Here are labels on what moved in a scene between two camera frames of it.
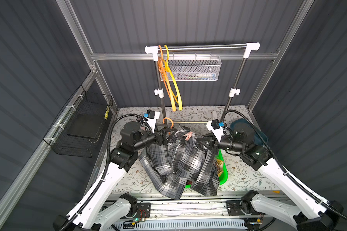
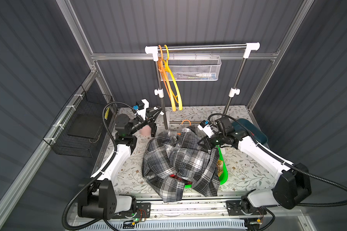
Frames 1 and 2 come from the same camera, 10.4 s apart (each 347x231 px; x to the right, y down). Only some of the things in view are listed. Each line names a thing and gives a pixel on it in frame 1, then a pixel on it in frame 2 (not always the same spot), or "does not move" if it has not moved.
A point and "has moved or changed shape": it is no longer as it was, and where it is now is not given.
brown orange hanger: x=167 y=118 to x=180 y=134
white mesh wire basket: x=195 y=68 does not move
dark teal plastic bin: x=258 y=140 does not move
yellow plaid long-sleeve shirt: x=219 y=164 does not move
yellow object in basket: x=107 y=112 does not move
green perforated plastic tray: x=224 y=176 does not move
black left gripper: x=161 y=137 to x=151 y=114
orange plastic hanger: x=166 y=80 does not move
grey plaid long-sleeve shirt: x=182 y=165 has moved or changed shape
